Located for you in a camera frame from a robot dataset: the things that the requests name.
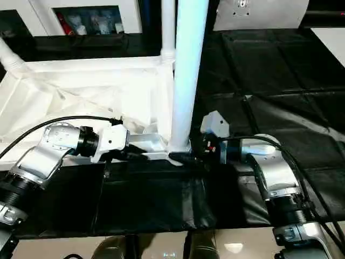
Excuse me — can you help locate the white plastic table top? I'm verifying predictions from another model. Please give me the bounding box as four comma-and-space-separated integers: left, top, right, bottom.
0, 56, 195, 173

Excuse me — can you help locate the white plastic table leg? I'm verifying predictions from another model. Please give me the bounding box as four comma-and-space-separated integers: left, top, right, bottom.
0, 37, 27, 74
160, 0, 178, 66
168, 0, 210, 156

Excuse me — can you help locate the black padded work mat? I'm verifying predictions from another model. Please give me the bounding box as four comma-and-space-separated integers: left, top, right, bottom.
0, 28, 345, 240

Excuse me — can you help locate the patterned white jar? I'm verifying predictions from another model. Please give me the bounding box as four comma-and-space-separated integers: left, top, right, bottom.
99, 15, 111, 35

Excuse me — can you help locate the red bottle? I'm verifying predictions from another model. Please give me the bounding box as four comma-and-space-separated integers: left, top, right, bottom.
59, 15, 73, 36

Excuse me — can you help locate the black cabinet with gold label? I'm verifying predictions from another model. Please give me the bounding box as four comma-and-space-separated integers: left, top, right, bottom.
141, 0, 222, 35

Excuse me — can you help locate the grey printed cushion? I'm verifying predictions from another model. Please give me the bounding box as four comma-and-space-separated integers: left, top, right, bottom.
213, 0, 310, 32

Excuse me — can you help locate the white glass-door cabinet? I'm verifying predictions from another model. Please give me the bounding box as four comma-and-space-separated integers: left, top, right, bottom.
0, 0, 144, 38

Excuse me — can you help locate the white flat board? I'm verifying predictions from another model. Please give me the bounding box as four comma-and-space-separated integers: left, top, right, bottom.
309, 25, 345, 69

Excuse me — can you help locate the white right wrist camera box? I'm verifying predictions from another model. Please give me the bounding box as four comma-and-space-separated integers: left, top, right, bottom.
201, 109, 231, 165

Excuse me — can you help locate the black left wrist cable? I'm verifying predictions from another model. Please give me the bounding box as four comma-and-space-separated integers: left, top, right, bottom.
0, 115, 125, 159

